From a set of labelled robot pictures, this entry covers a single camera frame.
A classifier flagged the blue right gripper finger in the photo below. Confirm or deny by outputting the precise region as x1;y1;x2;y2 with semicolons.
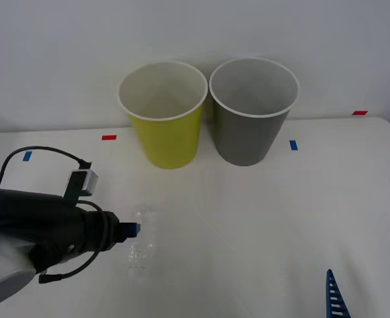
324;268;350;318

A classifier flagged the clear plastic bottle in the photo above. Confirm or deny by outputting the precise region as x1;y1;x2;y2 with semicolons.
126;203;161;278

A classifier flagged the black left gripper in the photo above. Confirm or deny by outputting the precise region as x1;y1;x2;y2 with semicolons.
31;195;142;274

